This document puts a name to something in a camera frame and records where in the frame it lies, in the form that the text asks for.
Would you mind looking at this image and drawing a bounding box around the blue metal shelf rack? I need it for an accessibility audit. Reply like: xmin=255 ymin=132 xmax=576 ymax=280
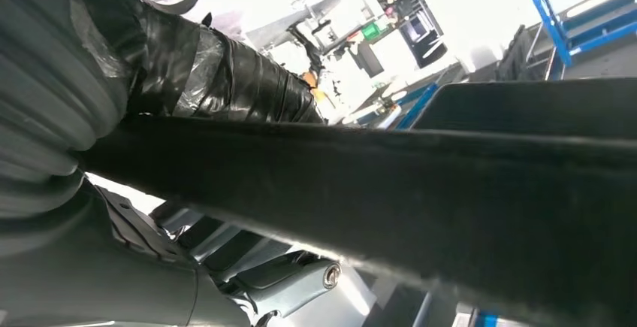
xmin=515 ymin=0 xmax=637 ymax=82

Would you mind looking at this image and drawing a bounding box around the green box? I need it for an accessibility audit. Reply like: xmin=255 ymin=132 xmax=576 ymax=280
xmin=360 ymin=22 xmax=382 ymax=42

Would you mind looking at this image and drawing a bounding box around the black monitor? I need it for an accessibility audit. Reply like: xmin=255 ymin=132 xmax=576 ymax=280
xmin=397 ymin=0 xmax=449 ymax=70

